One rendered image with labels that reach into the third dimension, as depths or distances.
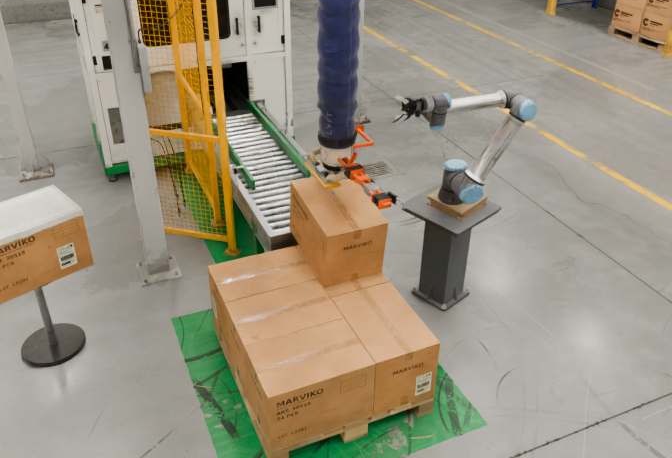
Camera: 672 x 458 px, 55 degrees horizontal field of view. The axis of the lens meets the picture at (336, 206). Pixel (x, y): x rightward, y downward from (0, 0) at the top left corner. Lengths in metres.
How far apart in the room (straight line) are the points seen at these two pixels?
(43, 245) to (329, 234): 1.64
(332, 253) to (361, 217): 0.28
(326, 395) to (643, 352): 2.27
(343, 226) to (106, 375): 1.77
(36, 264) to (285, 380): 1.63
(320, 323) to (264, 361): 0.42
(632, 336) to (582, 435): 1.03
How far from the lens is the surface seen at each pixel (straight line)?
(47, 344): 4.71
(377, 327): 3.70
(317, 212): 3.88
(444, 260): 4.53
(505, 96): 4.11
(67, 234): 4.10
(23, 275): 4.11
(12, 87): 6.62
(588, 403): 4.33
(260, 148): 5.70
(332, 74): 3.54
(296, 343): 3.60
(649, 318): 5.12
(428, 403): 3.96
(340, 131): 3.68
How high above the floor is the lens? 2.99
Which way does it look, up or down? 31 degrees down
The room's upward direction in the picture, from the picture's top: 1 degrees clockwise
